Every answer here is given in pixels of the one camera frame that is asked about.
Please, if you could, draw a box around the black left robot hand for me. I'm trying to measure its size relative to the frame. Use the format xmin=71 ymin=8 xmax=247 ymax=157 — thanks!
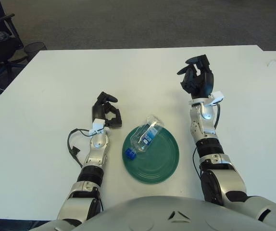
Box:
xmin=91 ymin=91 xmax=123 ymax=128

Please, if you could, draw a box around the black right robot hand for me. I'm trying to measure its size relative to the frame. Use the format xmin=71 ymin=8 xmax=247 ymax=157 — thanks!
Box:
xmin=176 ymin=54 xmax=215 ymax=99

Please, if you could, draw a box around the clear bottle with blue cap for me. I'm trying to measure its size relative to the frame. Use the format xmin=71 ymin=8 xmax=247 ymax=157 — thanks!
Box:
xmin=125 ymin=115 xmax=165 ymax=161

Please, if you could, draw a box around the green ribbed plate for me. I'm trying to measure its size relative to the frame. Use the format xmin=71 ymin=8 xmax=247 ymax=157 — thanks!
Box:
xmin=122 ymin=123 xmax=180 ymax=185

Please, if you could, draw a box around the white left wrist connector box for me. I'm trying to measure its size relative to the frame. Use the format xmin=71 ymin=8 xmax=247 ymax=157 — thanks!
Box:
xmin=89 ymin=119 xmax=106 ymax=135

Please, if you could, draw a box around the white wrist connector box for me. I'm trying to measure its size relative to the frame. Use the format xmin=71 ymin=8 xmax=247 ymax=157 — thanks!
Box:
xmin=89 ymin=119 xmax=106 ymax=135
xmin=209 ymin=91 xmax=225 ymax=106

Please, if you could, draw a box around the white right wrist connector box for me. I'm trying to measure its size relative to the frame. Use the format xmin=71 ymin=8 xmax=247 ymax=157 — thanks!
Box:
xmin=209 ymin=91 xmax=225 ymax=106

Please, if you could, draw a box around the silver robot torso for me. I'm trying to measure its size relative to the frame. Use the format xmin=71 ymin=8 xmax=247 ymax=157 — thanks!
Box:
xmin=36 ymin=195 xmax=276 ymax=231

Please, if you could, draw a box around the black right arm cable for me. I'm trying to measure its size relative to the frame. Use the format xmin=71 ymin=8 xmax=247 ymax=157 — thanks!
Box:
xmin=213 ymin=103 xmax=222 ymax=130

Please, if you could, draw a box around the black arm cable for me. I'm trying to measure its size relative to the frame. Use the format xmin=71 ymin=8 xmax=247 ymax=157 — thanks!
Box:
xmin=213 ymin=103 xmax=222 ymax=130
xmin=67 ymin=128 xmax=94 ymax=169

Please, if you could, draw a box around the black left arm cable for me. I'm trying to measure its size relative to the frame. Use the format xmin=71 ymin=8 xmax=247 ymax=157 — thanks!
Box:
xmin=67 ymin=128 xmax=94 ymax=169

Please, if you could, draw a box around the thin black hanging cable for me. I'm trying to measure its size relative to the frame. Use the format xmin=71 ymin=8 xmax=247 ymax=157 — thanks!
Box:
xmin=192 ymin=146 xmax=202 ymax=180

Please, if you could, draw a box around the black wire mesh bin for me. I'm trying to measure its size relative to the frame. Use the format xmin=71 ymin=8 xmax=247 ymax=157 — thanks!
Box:
xmin=24 ymin=41 xmax=48 ymax=61

